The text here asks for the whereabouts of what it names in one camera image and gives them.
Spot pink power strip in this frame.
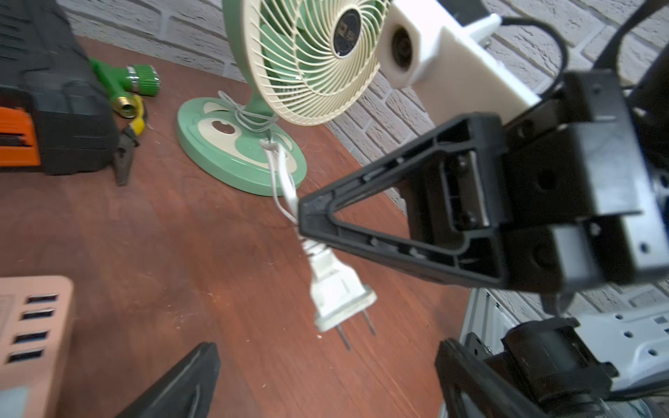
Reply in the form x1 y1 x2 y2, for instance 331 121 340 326
1 275 74 417

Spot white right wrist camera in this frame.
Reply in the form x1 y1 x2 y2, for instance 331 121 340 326
376 1 540 125

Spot green garden hose nozzle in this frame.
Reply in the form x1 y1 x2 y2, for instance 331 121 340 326
89 59 161 118

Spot yellow handled pliers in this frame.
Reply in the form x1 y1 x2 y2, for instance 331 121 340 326
113 95 147 186

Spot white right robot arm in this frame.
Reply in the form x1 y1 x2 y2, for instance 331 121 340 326
299 1 668 417

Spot white fan power cord plug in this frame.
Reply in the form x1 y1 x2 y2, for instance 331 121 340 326
216 90 378 352

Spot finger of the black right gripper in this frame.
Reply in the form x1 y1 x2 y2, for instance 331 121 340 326
298 113 510 289

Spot green and cream desk fan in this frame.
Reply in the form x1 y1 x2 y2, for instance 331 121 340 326
177 0 390 196

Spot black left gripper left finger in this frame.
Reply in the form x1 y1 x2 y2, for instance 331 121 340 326
118 342 221 418

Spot black plastic tool case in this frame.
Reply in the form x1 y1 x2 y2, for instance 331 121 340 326
1 1 120 175

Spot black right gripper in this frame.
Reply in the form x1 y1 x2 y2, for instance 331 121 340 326
503 71 668 293

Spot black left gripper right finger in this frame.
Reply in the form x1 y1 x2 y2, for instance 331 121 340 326
435 339 546 417

